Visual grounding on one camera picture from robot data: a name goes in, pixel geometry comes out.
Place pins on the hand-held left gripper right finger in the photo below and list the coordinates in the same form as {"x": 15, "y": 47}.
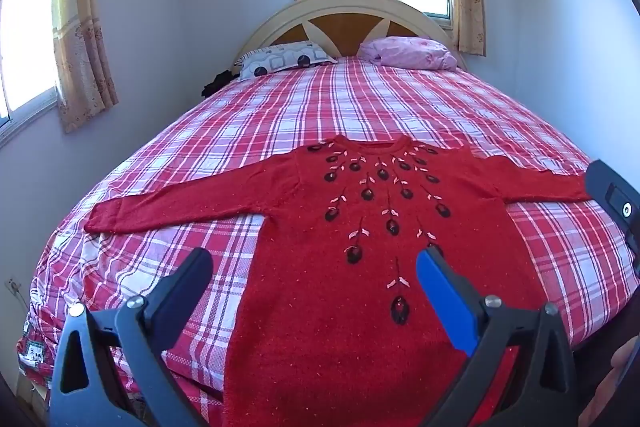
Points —
{"x": 445, "y": 302}

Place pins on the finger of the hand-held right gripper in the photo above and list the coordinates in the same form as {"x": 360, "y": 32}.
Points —
{"x": 612, "y": 192}

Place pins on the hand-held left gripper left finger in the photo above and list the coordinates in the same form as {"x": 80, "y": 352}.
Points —
{"x": 192, "y": 272}

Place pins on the red knitted sweater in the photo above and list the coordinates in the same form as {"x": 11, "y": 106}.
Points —
{"x": 320, "y": 332}

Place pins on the patterned bedsheet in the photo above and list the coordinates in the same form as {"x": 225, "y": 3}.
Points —
{"x": 35, "y": 357}

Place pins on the black cloth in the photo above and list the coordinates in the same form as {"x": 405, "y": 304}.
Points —
{"x": 220, "y": 83}

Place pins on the red plaid blanket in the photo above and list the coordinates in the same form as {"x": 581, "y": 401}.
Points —
{"x": 380, "y": 107}

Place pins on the grey patterned pillow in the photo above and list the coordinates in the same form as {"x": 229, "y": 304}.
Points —
{"x": 280, "y": 59}

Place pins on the beige side window curtain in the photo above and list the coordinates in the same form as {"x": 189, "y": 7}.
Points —
{"x": 82, "y": 57}

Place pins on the pink pillow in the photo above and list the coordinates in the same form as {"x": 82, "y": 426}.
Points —
{"x": 405, "y": 52}

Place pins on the cream and wood headboard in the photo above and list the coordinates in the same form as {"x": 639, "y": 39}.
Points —
{"x": 345, "y": 32}

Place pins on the side window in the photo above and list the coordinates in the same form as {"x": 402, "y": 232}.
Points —
{"x": 25, "y": 32}

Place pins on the wall socket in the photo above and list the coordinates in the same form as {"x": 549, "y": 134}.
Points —
{"x": 12, "y": 285}

